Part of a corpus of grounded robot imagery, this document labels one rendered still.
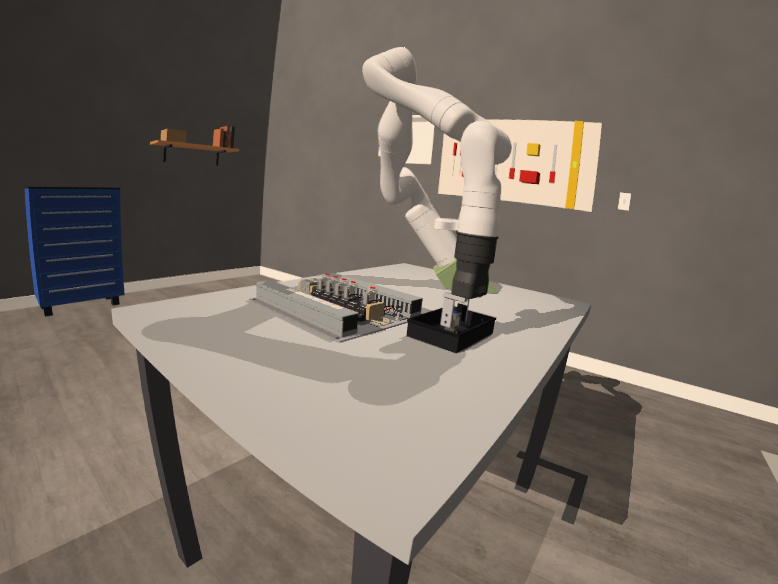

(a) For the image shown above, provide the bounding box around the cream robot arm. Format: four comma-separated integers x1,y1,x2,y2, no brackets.
363,47,512,268

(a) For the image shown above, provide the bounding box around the grey relay with red button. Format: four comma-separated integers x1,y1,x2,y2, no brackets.
316,274,332,292
361,287,378,307
324,276,340,295
342,281,358,301
333,279,349,298

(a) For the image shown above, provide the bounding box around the black parts tray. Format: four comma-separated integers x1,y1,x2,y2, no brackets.
407,308,496,353

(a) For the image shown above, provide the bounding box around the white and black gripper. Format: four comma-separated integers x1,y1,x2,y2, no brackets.
434,205,499,328

